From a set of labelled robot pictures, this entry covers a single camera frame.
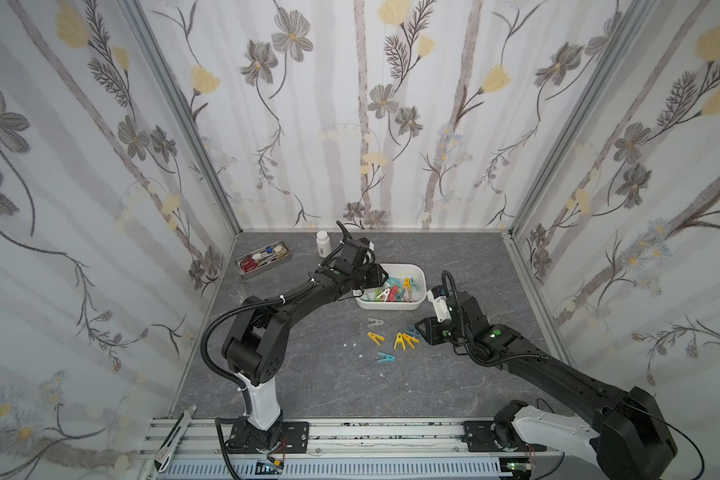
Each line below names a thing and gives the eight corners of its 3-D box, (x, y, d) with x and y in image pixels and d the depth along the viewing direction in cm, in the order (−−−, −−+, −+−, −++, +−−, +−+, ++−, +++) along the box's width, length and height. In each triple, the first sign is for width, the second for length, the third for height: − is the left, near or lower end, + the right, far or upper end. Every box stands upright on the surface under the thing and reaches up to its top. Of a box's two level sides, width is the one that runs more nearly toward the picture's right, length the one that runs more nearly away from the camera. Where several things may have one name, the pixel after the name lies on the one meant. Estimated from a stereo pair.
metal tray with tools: (242, 280, 108) (240, 277, 106) (234, 263, 113) (232, 259, 111) (295, 256, 115) (294, 253, 113) (285, 241, 120) (284, 237, 118)
